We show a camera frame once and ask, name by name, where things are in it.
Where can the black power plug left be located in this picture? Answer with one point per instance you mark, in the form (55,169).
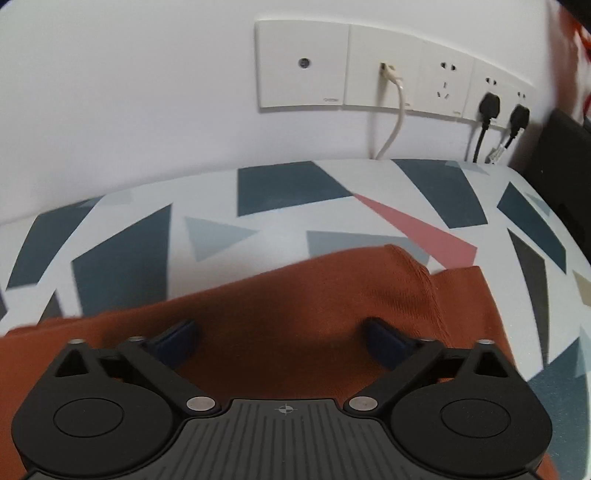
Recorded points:
(489,110)

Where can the rust orange knit sweater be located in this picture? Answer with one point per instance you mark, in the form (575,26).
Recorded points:
(295,332)

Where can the black power plug right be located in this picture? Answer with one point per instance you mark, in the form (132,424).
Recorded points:
(519,120)

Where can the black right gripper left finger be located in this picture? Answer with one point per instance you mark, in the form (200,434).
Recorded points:
(134,379)

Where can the black power plug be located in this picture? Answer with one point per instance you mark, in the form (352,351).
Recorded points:
(519,120)
(489,110)

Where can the white wall socket panel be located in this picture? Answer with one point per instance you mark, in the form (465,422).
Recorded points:
(310,63)

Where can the dark red garment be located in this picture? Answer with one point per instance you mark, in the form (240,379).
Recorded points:
(569,62)

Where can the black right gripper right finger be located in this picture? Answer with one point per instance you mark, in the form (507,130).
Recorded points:
(426,377)

